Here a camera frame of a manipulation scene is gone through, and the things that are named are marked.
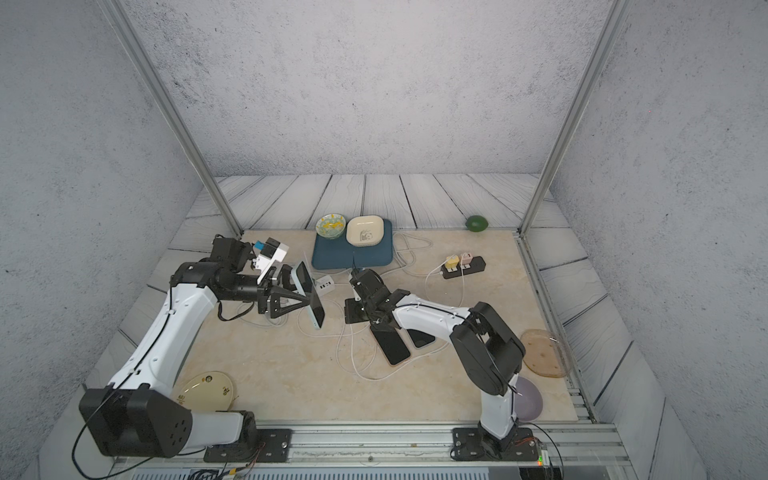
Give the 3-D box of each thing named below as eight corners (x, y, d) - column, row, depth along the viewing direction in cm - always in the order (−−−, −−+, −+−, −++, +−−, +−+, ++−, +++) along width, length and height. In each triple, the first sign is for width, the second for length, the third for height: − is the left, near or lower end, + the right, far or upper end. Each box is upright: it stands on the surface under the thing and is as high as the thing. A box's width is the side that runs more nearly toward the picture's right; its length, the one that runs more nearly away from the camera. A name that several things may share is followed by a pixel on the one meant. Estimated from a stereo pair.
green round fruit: (467, 231, 123) (469, 223, 120) (465, 223, 126) (467, 215, 123) (485, 231, 123) (488, 223, 120) (483, 223, 126) (485, 215, 123)
